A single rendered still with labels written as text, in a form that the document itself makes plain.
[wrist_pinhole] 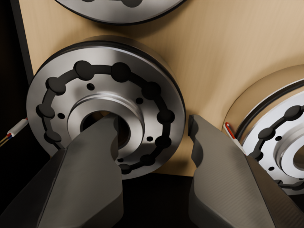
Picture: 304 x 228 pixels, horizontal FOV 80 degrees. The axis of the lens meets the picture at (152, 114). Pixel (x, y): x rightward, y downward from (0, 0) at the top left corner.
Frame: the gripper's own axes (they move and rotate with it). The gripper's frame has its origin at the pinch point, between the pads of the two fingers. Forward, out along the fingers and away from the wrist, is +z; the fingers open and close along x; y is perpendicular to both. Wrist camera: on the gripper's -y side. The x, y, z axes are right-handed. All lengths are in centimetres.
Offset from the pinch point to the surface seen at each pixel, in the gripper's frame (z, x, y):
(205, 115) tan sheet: 2.0, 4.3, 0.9
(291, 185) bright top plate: -0.9, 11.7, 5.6
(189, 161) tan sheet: 2.0, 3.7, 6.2
